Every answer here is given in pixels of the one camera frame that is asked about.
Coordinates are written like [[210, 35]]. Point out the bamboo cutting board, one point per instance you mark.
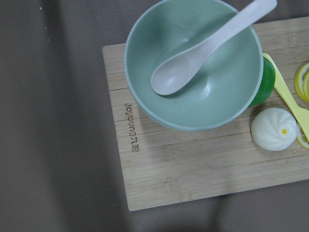
[[162, 166]]

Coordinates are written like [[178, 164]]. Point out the white ceramic spoon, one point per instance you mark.
[[174, 73]]

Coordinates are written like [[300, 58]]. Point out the green bowl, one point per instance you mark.
[[224, 86]]

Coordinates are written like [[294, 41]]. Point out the white toy steamed bun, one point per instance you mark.
[[274, 129]]

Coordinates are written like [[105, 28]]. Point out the dark green toy item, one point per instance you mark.
[[267, 83]]

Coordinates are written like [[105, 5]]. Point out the yellow plastic spoon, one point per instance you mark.
[[301, 114]]

